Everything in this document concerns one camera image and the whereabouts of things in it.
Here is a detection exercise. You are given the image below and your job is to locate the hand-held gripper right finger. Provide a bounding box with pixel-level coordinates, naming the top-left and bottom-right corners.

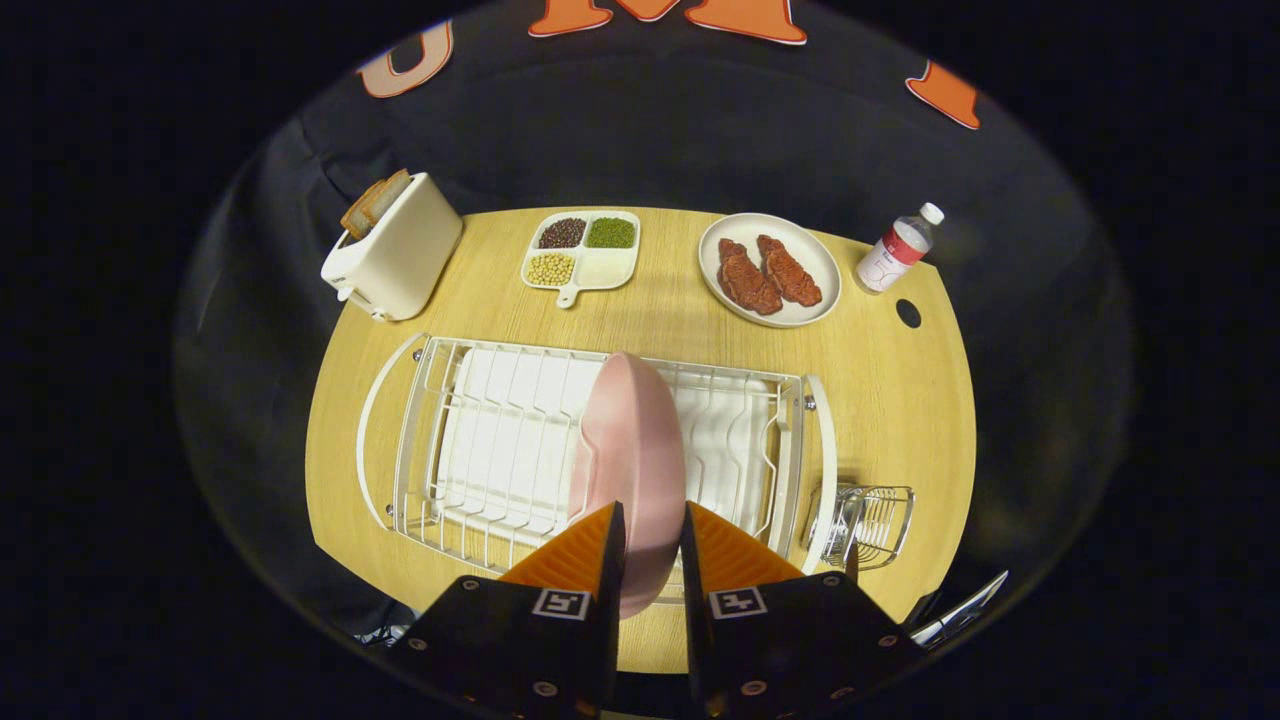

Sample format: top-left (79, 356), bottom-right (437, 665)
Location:
top-left (680, 502), bottom-right (926, 720)

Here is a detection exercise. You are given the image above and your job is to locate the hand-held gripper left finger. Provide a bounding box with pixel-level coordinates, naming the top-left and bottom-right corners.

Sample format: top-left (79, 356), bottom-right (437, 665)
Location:
top-left (385, 502), bottom-right (628, 720)

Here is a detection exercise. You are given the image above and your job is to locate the pink plate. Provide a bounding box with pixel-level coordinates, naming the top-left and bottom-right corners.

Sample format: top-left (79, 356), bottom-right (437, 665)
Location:
top-left (568, 352), bottom-right (689, 619)

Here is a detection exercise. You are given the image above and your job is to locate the white wire dish rack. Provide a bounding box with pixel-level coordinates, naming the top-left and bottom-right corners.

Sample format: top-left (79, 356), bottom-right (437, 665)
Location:
top-left (356, 333), bottom-right (839, 586)

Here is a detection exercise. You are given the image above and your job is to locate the metal wire basket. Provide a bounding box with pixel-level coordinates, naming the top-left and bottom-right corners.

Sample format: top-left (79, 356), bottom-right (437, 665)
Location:
top-left (805, 483), bottom-right (916, 573)

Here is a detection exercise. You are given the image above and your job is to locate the beige round plate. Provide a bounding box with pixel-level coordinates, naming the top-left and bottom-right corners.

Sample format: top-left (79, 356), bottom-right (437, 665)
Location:
top-left (698, 213), bottom-right (843, 329)

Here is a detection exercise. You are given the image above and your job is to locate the grey metal bar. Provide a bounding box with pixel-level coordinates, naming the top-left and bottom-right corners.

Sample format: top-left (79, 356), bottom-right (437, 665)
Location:
top-left (908, 570), bottom-right (1011, 649)

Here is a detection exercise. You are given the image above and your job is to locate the red meat steak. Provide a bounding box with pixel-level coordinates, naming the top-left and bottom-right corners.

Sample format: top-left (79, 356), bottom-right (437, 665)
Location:
top-left (717, 238), bottom-right (784, 317)
top-left (756, 234), bottom-right (824, 308)

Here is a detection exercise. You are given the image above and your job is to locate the white divided tray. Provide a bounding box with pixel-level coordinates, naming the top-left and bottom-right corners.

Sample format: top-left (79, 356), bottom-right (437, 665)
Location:
top-left (520, 209), bottom-right (642, 309)

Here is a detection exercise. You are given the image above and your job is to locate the clear bottle with red label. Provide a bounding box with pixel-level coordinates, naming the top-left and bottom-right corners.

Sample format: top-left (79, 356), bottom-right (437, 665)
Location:
top-left (855, 202), bottom-right (946, 294)

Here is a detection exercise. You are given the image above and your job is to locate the white toaster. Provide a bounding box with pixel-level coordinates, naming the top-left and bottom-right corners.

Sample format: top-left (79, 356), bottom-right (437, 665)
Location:
top-left (320, 172), bottom-right (465, 323)

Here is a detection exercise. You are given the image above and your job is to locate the brown toast slice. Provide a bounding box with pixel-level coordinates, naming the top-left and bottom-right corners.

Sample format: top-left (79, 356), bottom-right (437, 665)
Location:
top-left (340, 178), bottom-right (396, 241)
top-left (362, 168), bottom-right (413, 226)

